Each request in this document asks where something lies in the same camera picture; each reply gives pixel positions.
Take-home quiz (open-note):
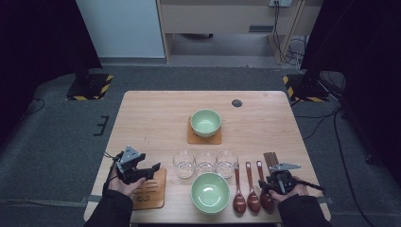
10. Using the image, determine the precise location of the carved wooden trivet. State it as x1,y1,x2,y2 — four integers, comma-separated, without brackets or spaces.
130,166,167,211
186,116,223,146

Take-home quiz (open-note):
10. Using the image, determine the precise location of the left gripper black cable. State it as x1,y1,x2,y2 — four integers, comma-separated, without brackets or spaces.
102,151,122,194

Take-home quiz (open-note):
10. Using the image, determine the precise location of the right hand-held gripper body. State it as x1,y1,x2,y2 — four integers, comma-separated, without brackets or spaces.
266,162,303,195

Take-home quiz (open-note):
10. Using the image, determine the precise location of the reddish brown wooden spoon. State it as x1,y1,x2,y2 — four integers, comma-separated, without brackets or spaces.
232,164,248,216
245,161,261,214
255,160,275,214

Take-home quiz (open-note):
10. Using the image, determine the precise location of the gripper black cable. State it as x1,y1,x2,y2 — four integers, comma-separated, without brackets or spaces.
102,151,122,194
294,179,326,193

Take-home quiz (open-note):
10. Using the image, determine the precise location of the grey wall socket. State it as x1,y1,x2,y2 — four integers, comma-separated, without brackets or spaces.
269,0,293,9

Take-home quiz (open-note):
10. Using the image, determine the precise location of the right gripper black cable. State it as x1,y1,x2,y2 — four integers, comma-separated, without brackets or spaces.
294,179,326,193

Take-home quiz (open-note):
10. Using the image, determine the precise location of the white panel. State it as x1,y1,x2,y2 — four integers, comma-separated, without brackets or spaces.
75,0,167,60

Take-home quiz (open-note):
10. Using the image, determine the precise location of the bundle of wooden chopsticks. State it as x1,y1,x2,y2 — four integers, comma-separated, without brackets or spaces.
263,151,280,168

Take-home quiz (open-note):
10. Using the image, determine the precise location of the clear drinking glass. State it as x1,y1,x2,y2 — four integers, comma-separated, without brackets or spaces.
216,149,239,179
193,150,218,175
172,150,196,180

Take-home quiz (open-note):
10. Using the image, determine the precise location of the person's right hand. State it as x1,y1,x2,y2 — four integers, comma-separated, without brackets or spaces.
269,176,310,203

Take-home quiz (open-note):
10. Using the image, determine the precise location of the tangle of black cables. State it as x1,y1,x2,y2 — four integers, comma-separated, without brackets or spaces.
271,1,309,69

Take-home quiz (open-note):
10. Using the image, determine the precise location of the person's left hand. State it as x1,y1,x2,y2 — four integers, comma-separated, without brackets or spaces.
107,169,148,199

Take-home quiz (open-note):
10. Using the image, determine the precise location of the black floor cable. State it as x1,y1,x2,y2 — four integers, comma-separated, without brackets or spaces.
332,107,377,227
294,107,343,141
26,97,46,116

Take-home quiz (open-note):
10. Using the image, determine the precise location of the dark curtain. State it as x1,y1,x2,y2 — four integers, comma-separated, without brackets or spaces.
301,0,401,190
0,0,102,149

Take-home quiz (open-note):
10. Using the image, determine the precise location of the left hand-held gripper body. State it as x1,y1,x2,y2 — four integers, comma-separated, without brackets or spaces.
113,146,148,186

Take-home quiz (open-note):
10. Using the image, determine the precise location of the striped black stand base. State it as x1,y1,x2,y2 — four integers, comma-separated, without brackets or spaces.
65,73,114,102
282,74,330,103

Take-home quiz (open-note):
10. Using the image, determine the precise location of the green ceramic bowl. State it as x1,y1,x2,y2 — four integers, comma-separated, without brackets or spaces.
190,171,232,216
189,108,222,139

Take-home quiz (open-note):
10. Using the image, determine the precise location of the light wooden desk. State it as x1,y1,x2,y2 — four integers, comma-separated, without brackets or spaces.
155,0,325,65

